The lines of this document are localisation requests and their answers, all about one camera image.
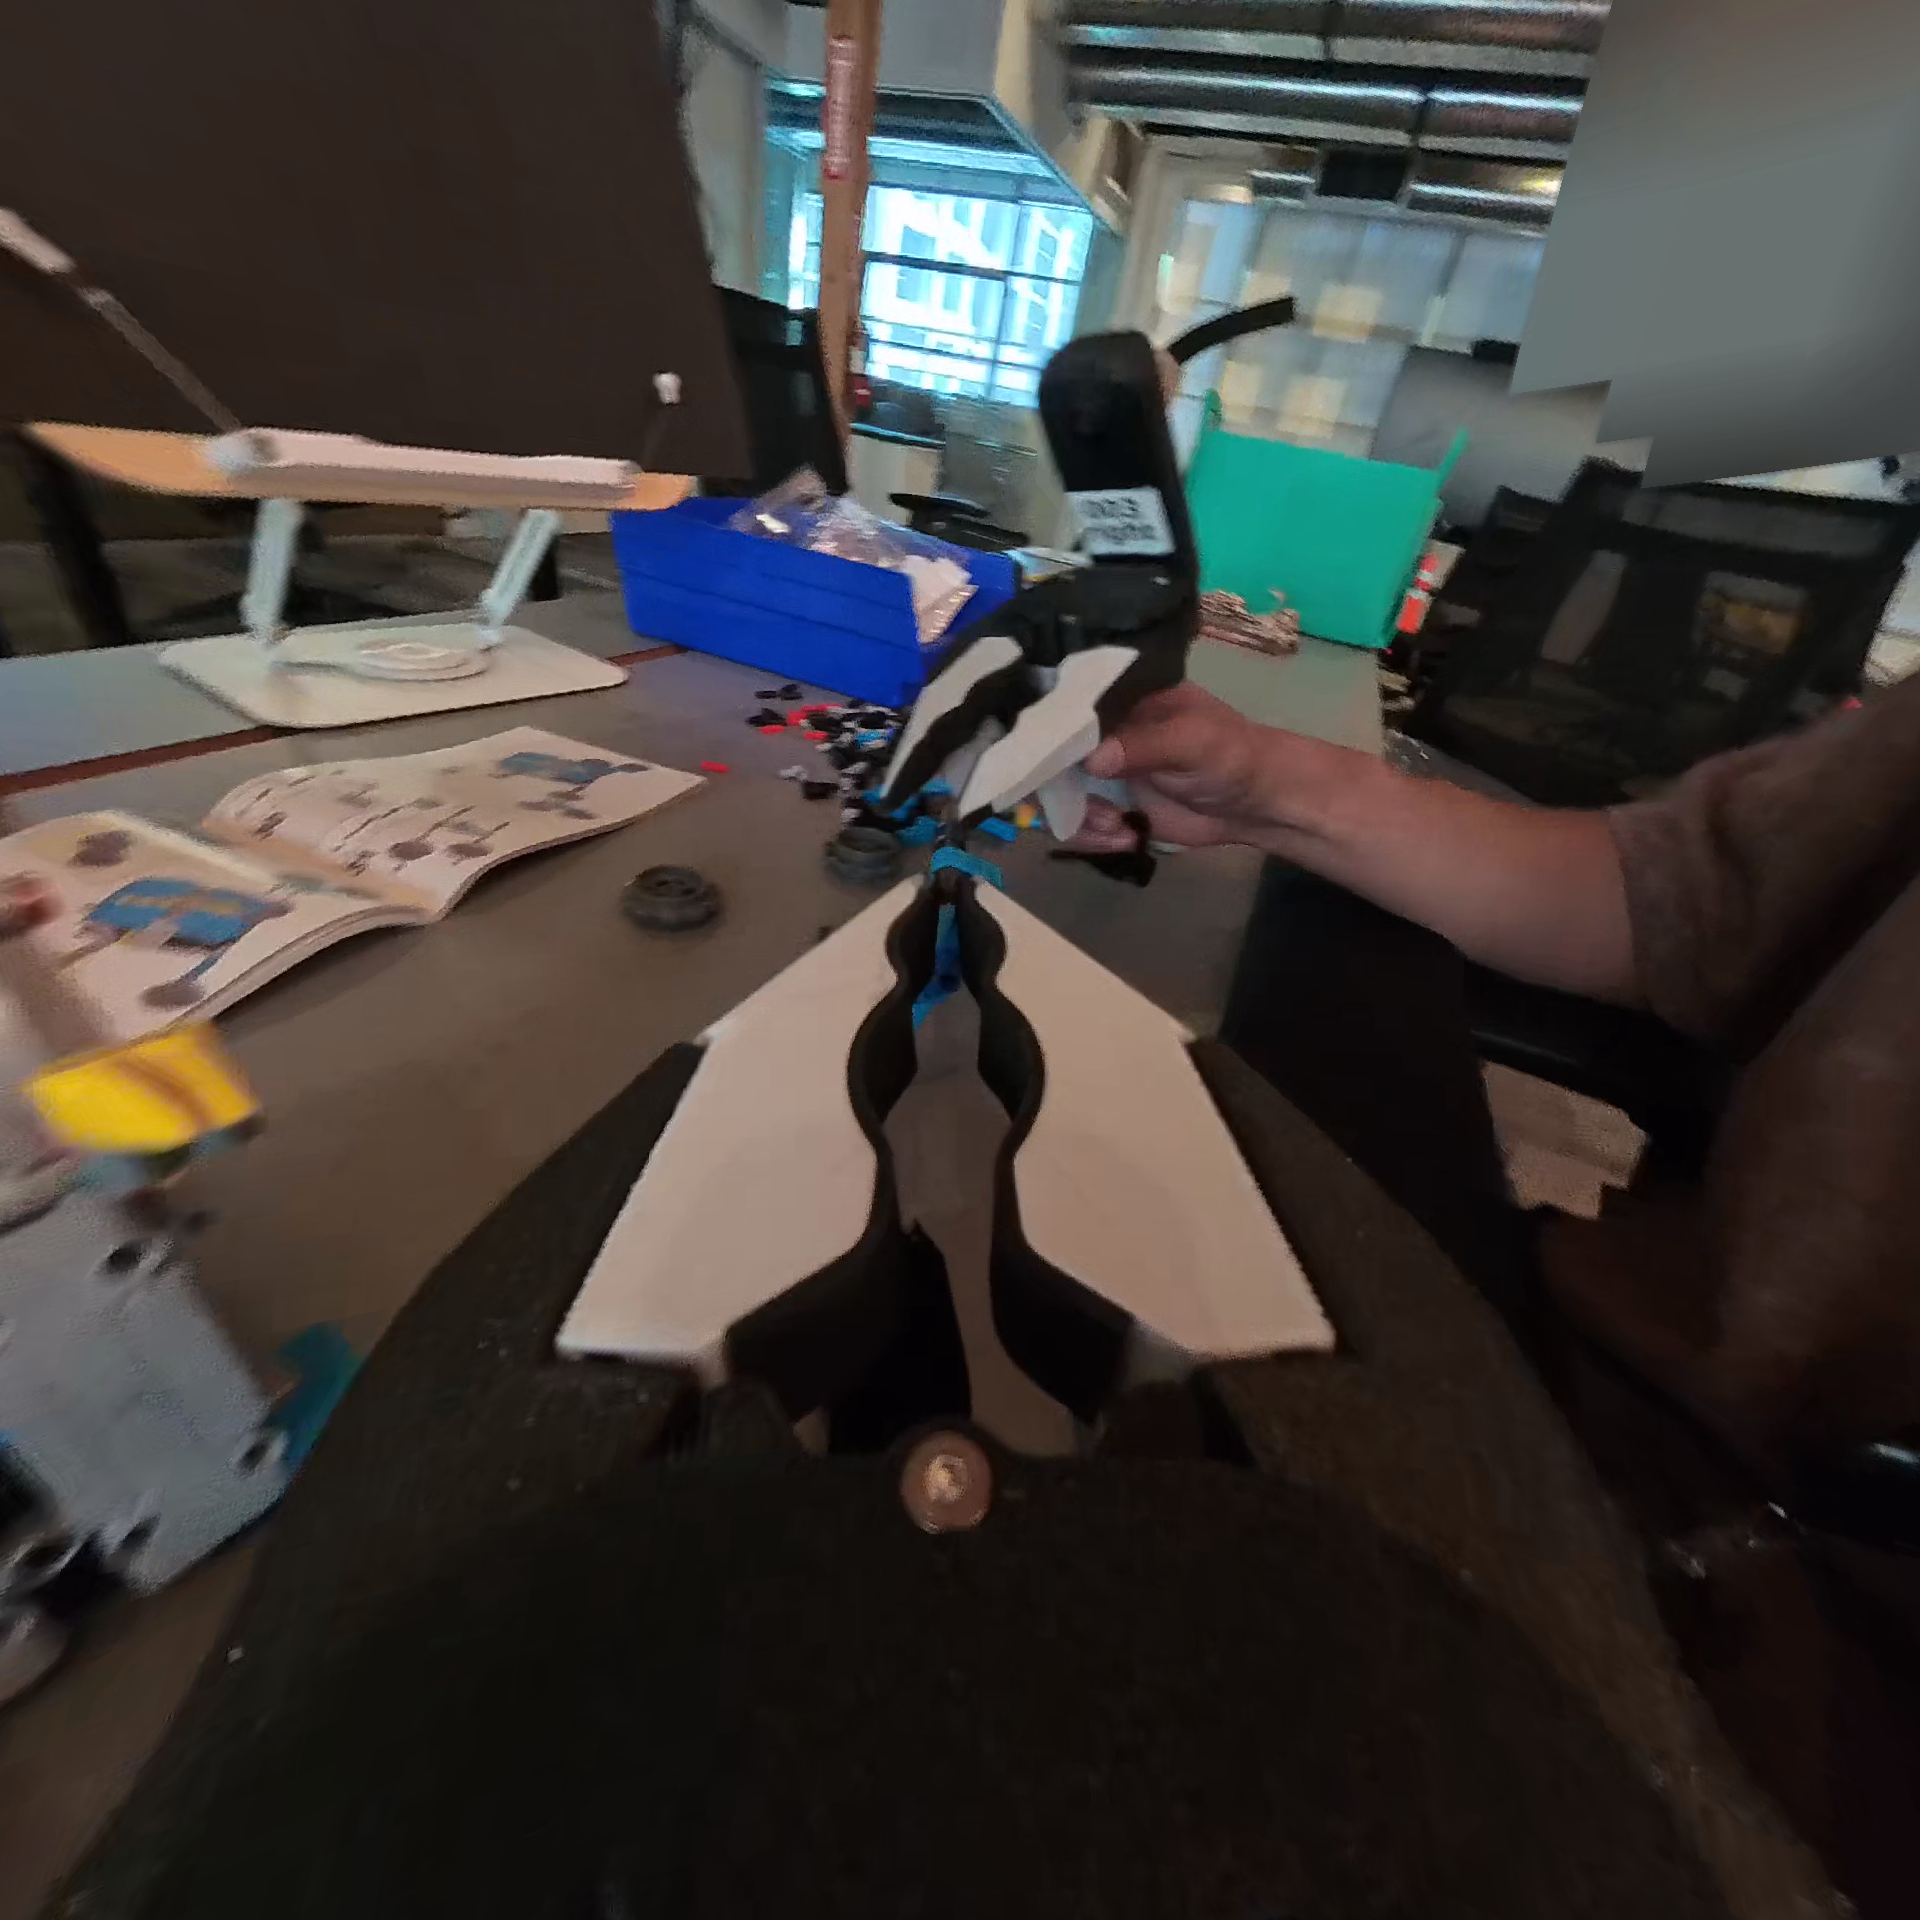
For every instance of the clear plastic bag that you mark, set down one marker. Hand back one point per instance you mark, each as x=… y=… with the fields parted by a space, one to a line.
x=837 y=533

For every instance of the black mesh office chair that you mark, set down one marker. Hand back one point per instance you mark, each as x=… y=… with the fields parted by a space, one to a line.
x=1575 y=675

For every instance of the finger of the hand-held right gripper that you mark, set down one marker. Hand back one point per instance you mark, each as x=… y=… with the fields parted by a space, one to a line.
x=1057 y=736
x=951 y=714

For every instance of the open instruction booklet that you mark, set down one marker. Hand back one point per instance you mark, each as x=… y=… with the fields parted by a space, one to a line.
x=375 y=837

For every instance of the grey desk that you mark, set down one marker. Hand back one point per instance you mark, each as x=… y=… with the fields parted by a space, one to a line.
x=495 y=1052

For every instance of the dark divider panel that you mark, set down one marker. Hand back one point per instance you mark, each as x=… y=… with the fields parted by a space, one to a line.
x=375 y=193

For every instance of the person's brown clothing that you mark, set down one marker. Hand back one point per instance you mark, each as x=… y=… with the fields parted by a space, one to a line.
x=1768 y=1052

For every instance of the pile of toy brick pieces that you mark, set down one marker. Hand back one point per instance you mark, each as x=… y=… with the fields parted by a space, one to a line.
x=826 y=725

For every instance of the blue storage bin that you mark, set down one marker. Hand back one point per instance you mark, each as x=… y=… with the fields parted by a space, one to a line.
x=749 y=601

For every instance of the wooden post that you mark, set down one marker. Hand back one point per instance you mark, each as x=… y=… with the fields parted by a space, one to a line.
x=848 y=193

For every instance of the blue grey toy brick robot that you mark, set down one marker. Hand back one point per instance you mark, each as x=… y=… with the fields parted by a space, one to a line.
x=108 y=1382

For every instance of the green plastic board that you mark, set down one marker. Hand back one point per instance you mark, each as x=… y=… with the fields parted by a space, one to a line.
x=1305 y=525

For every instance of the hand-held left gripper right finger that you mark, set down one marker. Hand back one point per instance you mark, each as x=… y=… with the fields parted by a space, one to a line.
x=1155 y=1185

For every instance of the cardboard pieces pile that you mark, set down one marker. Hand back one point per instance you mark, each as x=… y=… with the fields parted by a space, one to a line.
x=1244 y=621

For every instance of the blue toy brick beam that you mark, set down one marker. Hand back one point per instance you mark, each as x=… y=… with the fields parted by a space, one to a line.
x=948 y=960

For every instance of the white laptop stand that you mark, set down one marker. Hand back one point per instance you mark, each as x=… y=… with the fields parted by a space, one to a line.
x=419 y=474

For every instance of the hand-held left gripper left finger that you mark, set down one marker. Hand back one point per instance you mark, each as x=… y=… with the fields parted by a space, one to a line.
x=735 y=1185

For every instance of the person's right hand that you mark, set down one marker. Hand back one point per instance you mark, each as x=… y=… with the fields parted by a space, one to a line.
x=1218 y=768

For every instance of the grey toy gear wheel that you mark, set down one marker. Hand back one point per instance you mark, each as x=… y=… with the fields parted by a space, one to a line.
x=865 y=854
x=672 y=899

